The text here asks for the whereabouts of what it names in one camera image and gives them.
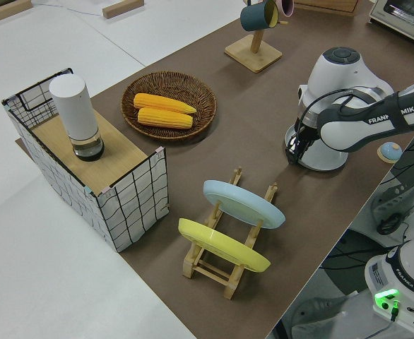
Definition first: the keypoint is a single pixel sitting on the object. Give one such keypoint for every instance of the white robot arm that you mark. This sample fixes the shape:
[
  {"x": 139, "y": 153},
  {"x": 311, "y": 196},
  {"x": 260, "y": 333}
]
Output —
[{"x": 337, "y": 79}]

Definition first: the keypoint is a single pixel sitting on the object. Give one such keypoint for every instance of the brown table mat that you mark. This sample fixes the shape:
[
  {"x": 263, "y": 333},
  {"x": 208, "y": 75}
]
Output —
[{"x": 263, "y": 141}]

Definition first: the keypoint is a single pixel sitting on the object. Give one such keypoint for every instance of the brown wicker basket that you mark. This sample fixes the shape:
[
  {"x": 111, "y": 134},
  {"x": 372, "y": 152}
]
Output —
[{"x": 150, "y": 86}]

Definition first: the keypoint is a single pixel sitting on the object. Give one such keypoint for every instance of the small blue bell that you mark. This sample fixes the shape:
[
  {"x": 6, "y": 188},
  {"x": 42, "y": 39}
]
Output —
[{"x": 390, "y": 152}]

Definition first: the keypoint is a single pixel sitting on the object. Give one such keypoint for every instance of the yellow plate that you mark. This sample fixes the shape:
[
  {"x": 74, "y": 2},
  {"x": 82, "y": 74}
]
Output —
[{"x": 224, "y": 247}]

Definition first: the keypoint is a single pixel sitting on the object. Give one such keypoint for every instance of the wooden block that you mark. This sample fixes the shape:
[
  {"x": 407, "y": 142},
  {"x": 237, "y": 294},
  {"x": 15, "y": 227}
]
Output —
[
  {"x": 122, "y": 7},
  {"x": 5, "y": 11}
]

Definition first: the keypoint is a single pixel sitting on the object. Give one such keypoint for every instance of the teal mug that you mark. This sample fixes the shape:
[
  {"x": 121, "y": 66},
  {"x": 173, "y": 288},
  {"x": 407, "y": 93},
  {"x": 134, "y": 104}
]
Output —
[{"x": 254, "y": 17}]

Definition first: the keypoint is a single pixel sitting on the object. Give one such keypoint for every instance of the wooden mug tree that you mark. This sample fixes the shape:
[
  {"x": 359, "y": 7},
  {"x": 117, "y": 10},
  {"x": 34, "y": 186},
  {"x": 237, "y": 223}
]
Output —
[{"x": 253, "y": 56}]

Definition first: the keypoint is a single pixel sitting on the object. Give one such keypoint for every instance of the pink mug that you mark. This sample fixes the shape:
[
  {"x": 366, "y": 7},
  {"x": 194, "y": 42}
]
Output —
[{"x": 286, "y": 7}]

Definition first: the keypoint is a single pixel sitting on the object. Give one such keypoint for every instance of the yellow corn cob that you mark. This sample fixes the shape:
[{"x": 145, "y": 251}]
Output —
[
  {"x": 164, "y": 103},
  {"x": 164, "y": 119}
]

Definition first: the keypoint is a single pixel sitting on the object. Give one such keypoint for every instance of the light blue plate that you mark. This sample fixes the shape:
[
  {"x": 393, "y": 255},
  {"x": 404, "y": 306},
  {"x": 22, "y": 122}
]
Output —
[{"x": 244, "y": 206}]

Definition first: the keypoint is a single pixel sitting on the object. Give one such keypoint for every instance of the white cylinder grinder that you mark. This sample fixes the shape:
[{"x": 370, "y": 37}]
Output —
[{"x": 74, "y": 109}]

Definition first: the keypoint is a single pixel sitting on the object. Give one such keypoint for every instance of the wooden plate rack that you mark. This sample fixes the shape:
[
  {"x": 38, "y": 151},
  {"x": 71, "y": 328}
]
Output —
[{"x": 210, "y": 272}]

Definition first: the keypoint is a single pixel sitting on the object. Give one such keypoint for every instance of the white toaster oven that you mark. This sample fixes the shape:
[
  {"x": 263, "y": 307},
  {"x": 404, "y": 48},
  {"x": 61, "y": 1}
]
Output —
[{"x": 401, "y": 16}]

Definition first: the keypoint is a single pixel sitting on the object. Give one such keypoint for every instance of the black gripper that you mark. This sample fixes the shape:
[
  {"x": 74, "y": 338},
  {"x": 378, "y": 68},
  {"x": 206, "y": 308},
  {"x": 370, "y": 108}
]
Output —
[{"x": 307, "y": 129}]

